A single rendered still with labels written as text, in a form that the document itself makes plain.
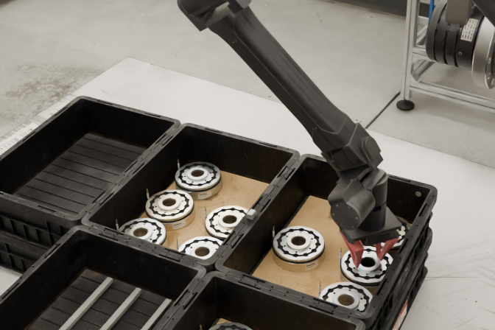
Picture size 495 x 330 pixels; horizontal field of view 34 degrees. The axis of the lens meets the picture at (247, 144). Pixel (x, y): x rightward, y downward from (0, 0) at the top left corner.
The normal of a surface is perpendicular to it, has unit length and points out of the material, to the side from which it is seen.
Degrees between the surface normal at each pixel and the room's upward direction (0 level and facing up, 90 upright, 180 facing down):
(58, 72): 0
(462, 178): 0
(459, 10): 90
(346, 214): 90
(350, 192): 56
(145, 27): 0
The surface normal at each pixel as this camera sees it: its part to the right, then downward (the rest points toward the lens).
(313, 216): -0.04, -0.83
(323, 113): 0.61, -0.22
